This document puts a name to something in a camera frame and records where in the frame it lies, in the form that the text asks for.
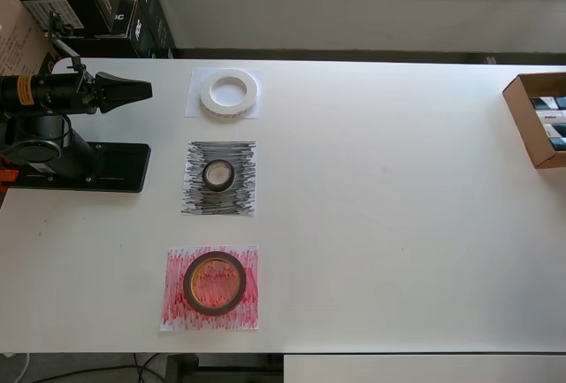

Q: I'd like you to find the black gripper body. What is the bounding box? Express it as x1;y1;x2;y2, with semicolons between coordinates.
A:
77;70;103;116

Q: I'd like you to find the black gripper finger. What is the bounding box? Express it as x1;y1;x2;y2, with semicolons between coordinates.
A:
95;71;154;112
102;93;154;116

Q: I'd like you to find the white tape roll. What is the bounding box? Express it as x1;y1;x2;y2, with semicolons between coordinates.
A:
198;68;260;122

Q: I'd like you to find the red tape roll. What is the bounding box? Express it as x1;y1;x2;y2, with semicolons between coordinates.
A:
182;250;247;316

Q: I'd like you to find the black tape roll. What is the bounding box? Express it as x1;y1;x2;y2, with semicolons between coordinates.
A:
202;158;235;193

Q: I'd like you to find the plain white paper sheet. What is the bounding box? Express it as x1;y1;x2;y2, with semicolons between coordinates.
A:
184;66;263;119

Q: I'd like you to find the brown Huntkey cardboard box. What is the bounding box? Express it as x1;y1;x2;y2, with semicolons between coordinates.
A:
0;0;61;79

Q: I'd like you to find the orange clamp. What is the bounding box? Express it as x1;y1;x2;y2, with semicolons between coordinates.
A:
0;151;19;185

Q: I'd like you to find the black scribbled paper sheet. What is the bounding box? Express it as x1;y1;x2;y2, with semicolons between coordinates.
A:
180;139;257;218

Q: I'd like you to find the red scribbled paper sheet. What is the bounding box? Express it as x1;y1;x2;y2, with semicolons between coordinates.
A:
158;245;261;333

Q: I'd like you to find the black table leg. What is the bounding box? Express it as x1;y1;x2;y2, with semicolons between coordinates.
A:
165;353;200;383

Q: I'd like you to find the open brown cardboard tray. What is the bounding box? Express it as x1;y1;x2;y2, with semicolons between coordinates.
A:
502;72;566;170

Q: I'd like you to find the camera board on black bracket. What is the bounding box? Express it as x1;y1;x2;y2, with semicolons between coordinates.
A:
46;10;86;73

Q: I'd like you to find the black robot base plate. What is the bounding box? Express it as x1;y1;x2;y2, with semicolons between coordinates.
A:
8;142;151;194

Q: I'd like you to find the black floor cable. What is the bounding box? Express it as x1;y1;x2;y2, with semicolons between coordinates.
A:
131;351;160;383

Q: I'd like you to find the white floor cable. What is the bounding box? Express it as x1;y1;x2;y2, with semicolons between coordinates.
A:
0;349;31;383

